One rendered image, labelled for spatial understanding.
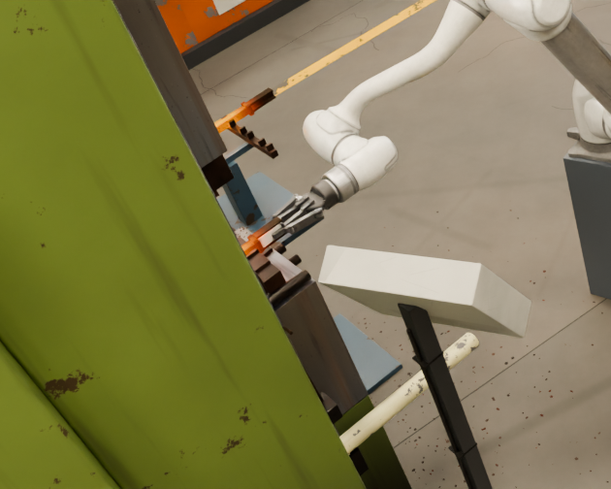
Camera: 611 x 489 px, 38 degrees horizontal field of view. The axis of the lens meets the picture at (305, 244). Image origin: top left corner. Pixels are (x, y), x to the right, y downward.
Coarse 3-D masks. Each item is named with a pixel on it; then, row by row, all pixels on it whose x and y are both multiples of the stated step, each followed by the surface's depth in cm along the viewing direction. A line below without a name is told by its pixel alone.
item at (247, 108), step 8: (256, 96) 273; (264, 96) 272; (272, 96) 275; (248, 104) 271; (256, 104) 273; (264, 104) 273; (240, 112) 270; (248, 112) 271; (224, 120) 269; (224, 128) 269
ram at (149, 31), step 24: (120, 0) 162; (144, 0) 164; (144, 24) 166; (144, 48) 168; (168, 48) 170; (168, 72) 172; (168, 96) 174; (192, 96) 177; (192, 120) 179; (192, 144) 181; (216, 144) 184
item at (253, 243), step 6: (276, 216) 224; (270, 222) 223; (276, 222) 222; (264, 228) 222; (270, 228) 221; (252, 234) 222; (258, 234) 221; (252, 240) 220; (258, 240) 220; (276, 240) 223; (246, 246) 220; (252, 246) 220; (258, 246) 220; (246, 252) 220
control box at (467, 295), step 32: (352, 256) 174; (384, 256) 170; (416, 256) 166; (352, 288) 173; (384, 288) 167; (416, 288) 164; (448, 288) 160; (480, 288) 159; (512, 288) 171; (448, 320) 181; (480, 320) 171; (512, 320) 173
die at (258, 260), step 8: (240, 240) 226; (256, 248) 220; (248, 256) 219; (256, 256) 219; (264, 256) 218; (256, 264) 217; (264, 264) 216; (272, 264) 216; (256, 272) 215; (264, 272) 215; (272, 272) 214; (280, 272) 213; (264, 280) 212; (272, 280) 213; (280, 280) 215; (272, 288) 214
